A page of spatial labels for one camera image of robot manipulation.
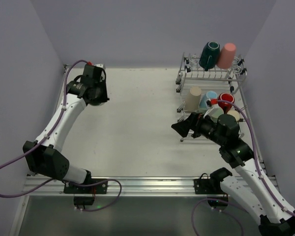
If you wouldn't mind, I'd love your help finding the beige tall cup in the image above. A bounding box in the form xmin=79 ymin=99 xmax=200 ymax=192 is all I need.
xmin=184 ymin=86 xmax=202 ymax=112

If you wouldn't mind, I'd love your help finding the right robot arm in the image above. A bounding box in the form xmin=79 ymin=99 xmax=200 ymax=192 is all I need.
xmin=171 ymin=113 xmax=295 ymax=236

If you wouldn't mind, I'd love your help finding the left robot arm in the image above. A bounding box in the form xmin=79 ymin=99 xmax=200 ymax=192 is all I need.
xmin=23 ymin=62 xmax=109 ymax=184

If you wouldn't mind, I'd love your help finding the metal dish rack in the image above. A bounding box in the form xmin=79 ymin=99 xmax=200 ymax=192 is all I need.
xmin=176 ymin=53 xmax=251 ymax=144

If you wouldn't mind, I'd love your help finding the light green mug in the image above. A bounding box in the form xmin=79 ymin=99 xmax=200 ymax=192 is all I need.
xmin=196 ymin=104 xmax=224 ymax=123

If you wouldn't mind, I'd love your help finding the light blue mug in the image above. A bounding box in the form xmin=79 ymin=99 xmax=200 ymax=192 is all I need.
xmin=199 ymin=90 xmax=218 ymax=110

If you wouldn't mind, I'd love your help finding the cream small cup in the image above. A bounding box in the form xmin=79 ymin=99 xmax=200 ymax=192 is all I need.
xmin=227 ymin=110 xmax=241 ymax=122

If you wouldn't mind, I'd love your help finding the red mug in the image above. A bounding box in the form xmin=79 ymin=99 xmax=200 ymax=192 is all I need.
xmin=218 ymin=92 xmax=235 ymax=114

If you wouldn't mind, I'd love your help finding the dark green mug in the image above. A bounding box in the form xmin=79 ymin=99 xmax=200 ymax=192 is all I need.
xmin=199 ymin=41 xmax=220 ymax=71

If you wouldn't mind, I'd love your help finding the pink cup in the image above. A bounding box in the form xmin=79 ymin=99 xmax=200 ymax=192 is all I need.
xmin=216 ymin=43 xmax=236 ymax=69

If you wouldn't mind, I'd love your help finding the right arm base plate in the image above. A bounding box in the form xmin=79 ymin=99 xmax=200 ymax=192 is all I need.
xmin=193 ymin=173 xmax=224 ymax=195

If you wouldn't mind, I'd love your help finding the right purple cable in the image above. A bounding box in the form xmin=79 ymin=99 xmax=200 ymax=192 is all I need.
xmin=192 ymin=98 xmax=295 ymax=236

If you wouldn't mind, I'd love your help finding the aluminium mounting rail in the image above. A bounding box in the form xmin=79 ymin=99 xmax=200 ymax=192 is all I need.
xmin=22 ymin=175 xmax=252 ymax=197

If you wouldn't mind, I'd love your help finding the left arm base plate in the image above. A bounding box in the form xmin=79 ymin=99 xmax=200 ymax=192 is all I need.
xmin=63 ymin=178 xmax=108 ymax=195

